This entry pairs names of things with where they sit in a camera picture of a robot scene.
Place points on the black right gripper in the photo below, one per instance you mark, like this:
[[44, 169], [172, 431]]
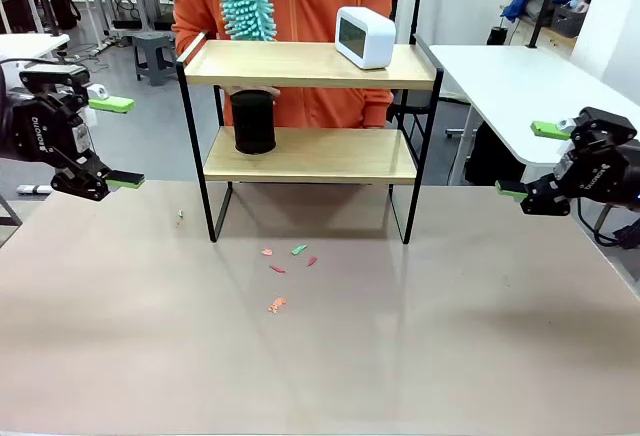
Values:
[[605, 171]]

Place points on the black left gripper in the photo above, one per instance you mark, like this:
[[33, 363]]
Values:
[[40, 131]]

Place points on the black mesh pen holder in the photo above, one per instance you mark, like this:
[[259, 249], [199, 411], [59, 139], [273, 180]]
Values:
[[255, 126]]

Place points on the white cube clock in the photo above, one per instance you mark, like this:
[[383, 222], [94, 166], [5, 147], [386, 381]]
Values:
[[367, 38]]

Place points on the person's right hand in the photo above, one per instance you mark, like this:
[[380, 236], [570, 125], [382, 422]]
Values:
[[270, 91]]

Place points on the black bin under desk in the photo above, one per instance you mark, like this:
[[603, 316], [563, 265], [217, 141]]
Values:
[[492, 156]]

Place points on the white power strip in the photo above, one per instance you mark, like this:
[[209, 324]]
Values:
[[35, 189]]

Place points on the large white desk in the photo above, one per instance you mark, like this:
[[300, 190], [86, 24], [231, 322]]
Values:
[[500, 86]]

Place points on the grey plastic stool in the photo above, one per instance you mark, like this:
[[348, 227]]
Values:
[[155, 43]]

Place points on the small white side table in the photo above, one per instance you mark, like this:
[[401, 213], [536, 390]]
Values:
[[25, 45]]

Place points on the black cylinder container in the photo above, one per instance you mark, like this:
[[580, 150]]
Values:
[[497, 36]]

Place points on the black backpack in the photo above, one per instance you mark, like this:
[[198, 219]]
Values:
[[65, 8]]

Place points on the grey storage crate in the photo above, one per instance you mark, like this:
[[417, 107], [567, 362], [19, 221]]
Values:
[[570, 18]]

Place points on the red paper scrap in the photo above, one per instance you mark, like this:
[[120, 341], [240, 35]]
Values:
[[312, 261], [277, 270]]

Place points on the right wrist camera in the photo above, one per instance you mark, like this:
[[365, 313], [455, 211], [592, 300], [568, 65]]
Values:
[[610, 128]]

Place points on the black frame wooden two-tier shelf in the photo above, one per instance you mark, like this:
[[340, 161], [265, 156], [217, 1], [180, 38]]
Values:
[[310, 151]]

